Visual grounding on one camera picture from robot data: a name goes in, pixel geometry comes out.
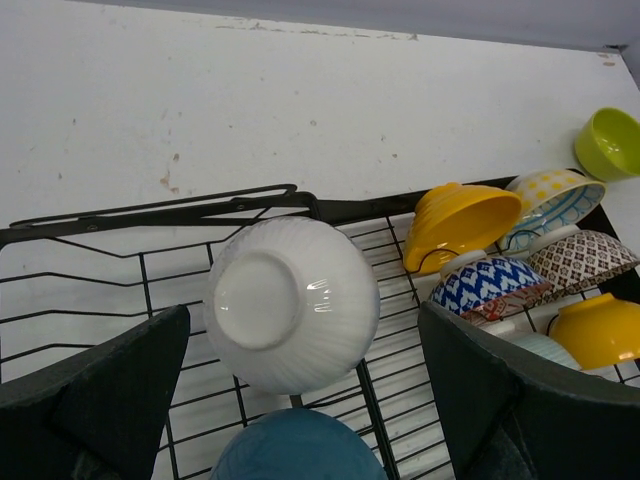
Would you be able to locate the yellow ribbed bowl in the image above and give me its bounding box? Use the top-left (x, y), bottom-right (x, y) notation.
top-left (403, 182), bottom-right (522, 275)

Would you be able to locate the yellow teal patterned bowl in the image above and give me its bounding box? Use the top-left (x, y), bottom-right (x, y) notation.
top-left (498, 169), bottom-right (606, 254)

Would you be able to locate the pale teal textured bowl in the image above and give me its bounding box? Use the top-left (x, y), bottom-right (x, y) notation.
top-left (482, 320), bottom-right (582, 371)

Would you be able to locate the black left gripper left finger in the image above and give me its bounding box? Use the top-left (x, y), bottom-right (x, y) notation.
top-left (1, 305), bottom-right (190, 479)

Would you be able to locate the lime green bowl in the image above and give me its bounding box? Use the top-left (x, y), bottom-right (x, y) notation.
top-left (574, 107), bottom-right (639, 182)

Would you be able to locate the blue glossy bowl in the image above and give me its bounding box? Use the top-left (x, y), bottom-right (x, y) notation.
top-left (210, 408), bottom-right (387, 479)

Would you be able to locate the blue zigzag patterned bowl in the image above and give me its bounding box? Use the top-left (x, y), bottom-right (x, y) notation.
top-left (429, 250), bottom-right (552, 321)

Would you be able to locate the black wire dish rack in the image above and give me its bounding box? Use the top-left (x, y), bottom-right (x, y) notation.
top-left (0, 174), bottom-right (640, 480)

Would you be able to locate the brown diamond patterned bowl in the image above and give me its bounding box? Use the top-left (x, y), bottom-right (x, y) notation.
top-left (527, 225), bottom-right (639, 306)

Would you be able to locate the smooth yellow bowl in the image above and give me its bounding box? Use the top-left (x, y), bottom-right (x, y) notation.
top-left (549, 293), bottom-right (639, 370)

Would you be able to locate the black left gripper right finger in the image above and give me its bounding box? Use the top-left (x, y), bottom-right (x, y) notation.
top-left (418, 302), bottom-right (639, 479)

